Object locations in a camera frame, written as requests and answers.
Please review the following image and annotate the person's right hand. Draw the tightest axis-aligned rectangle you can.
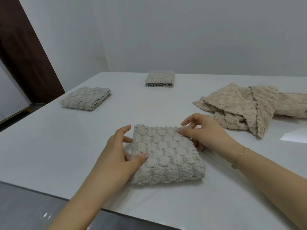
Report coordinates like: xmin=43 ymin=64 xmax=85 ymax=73
xmin=177 ymin=113 xmax=243 ymax=164

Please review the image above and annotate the person's left hand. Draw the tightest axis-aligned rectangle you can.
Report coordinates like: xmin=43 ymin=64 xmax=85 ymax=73
xmin=90 ymin=124 xmax=150 ymax=190

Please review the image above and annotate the blue-grey fluffy towel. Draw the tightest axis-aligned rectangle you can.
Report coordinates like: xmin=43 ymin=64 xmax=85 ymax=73
xmin=129 ymin=124 xmax=206 ymax=186

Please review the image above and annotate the taupe fluffy towel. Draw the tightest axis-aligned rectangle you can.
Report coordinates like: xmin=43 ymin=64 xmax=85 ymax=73
xmin=145 ymin=70 xmax=176 ymax=88
xmin=60 ymin=86 xmax=112 ymax=111

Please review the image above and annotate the person's right forearm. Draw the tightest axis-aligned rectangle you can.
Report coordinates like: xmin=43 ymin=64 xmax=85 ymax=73
xmin=232 ymin=145 xmax=307 ymax=230

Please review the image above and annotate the white glossy table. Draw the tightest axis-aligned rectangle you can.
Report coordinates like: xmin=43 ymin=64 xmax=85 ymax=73
xmin=0 ymin=72 xmax=307 ymax=230

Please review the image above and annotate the white cabinet with wooden base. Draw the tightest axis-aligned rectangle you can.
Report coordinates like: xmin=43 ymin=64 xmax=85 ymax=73
xmin=0 ymin=59 xmax=33 ymax=124

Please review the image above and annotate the dark brown wooden door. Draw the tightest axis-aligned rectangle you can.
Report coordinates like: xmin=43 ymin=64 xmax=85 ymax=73
xmin=0 ymin=0 xmax=66 ymax=104

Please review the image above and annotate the thin gold bracelet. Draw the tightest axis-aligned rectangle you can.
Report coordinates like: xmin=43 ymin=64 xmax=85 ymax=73
xmin=231 ymin=147 xmax=249 ymax=169

